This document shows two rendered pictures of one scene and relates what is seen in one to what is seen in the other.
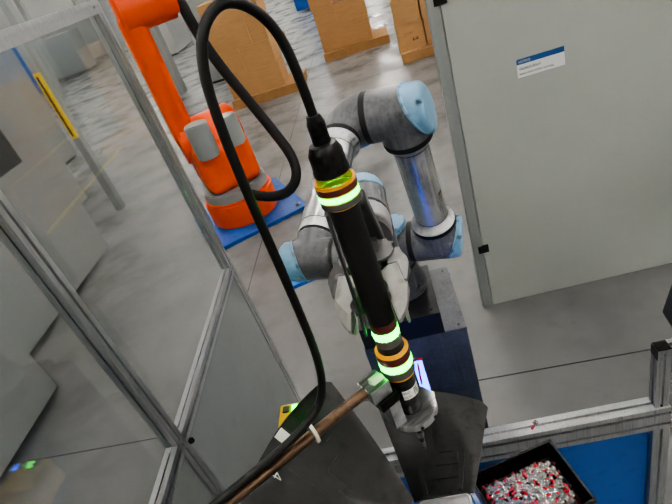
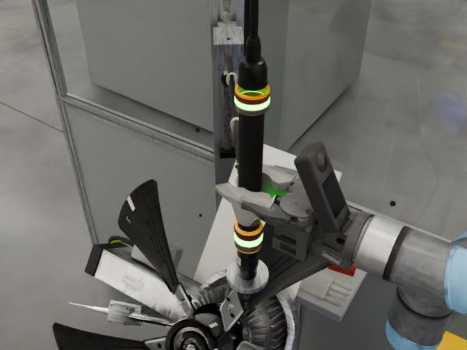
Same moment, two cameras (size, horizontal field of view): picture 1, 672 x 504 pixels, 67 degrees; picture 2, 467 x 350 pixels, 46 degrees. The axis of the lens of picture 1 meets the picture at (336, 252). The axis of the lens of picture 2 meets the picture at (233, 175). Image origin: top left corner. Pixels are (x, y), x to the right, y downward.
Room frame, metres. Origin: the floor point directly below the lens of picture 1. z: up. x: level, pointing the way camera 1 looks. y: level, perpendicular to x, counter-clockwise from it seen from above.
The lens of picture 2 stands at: (0.65, -0.57, 2.18)
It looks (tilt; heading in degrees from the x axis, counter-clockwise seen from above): 41 degrees down; 111
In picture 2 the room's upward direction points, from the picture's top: straight up
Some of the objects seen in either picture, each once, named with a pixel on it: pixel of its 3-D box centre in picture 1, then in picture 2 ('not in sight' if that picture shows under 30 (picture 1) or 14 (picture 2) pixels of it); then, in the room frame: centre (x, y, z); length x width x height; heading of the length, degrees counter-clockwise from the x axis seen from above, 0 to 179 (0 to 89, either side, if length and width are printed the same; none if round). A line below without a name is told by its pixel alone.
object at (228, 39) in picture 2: not in sight; (228, 47); (0.21, 0.55, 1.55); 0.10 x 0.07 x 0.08; 115
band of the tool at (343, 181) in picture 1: (338, 191); (251, 98); (0.47, -0.02, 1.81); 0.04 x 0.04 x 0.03
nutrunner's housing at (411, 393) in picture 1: (375, 299); (249, 186); (0.47, -0.02, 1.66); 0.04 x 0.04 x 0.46
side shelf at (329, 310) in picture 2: not in sight; (301, 266); (0.45, 0.54, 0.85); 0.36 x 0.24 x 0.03; 170
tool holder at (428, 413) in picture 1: (399, 392); (247, 253); (0.46, -0.01, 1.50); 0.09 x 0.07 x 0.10; 115
